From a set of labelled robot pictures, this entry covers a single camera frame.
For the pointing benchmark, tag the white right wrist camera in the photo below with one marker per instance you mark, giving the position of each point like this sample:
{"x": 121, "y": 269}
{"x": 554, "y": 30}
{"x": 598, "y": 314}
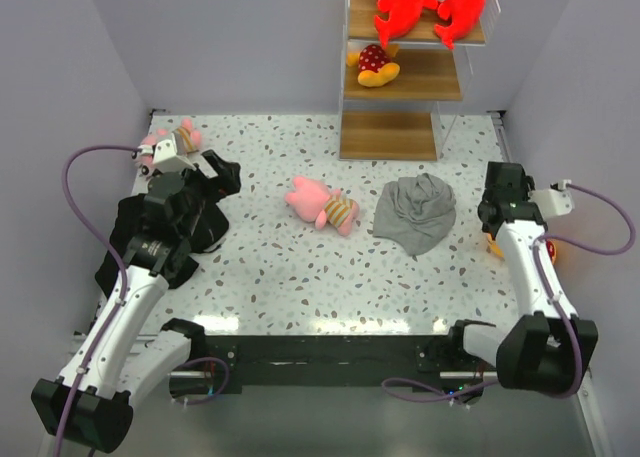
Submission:
{"x": 555, "y": 201}

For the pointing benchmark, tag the black cloth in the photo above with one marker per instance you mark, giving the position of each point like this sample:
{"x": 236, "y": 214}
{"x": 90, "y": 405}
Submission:
{"x": 211, "y": 228}

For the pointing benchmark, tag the pink plush striped centre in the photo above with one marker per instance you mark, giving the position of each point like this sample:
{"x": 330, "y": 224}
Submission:
{"x": 314, "y": 202}

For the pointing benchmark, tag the pink plush far left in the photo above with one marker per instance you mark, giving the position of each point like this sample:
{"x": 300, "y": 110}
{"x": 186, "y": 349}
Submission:
{"x": 186, "y": 135}

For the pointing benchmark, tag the yellow plush polka dot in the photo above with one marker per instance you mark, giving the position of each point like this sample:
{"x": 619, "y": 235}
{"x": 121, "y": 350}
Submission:
{"x": 375, "y": 65}
{"x": 495, "y": 249}

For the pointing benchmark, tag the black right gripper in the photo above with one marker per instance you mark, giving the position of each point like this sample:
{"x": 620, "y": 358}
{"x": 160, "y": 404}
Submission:
{"x": 526, "y": 184}

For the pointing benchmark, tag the red shark plush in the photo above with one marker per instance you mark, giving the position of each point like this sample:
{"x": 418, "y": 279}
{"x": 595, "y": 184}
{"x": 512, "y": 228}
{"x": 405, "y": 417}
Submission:
{"x": 402, "y": 16}
{"x": 461, "y": 15}

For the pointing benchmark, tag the grey cloth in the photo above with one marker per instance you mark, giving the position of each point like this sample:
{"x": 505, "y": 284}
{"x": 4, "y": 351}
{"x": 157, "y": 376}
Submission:
{"x": 415, "y": 212}

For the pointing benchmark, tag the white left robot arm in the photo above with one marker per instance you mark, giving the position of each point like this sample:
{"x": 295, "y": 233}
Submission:
{"x": 92, "y": 400}

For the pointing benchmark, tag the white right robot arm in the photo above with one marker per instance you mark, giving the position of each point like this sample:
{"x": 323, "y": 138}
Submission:
{"x": 549, "y": 348}

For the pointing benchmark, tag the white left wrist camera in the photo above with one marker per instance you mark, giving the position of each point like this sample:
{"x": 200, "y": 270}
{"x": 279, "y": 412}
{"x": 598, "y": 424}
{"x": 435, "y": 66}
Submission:
{"x": 162, "y": 157}

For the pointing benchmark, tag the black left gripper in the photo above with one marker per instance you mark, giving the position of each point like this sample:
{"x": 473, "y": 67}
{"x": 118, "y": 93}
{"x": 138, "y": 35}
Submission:
{"x": 227, "y": 181}

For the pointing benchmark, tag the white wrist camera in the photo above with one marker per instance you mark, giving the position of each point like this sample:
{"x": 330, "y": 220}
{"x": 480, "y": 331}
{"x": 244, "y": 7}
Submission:
{"x": 162, "y": 157}
{"x": 555, "y": 201}

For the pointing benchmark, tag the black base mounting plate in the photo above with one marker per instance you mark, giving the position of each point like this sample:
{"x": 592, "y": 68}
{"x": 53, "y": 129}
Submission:
{"x": 345, "y": 361}

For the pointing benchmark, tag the white wire wooden shelf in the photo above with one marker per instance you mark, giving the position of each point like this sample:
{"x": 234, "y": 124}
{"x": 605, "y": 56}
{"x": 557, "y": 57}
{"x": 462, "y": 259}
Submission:
{"x": 403, "y": 120}

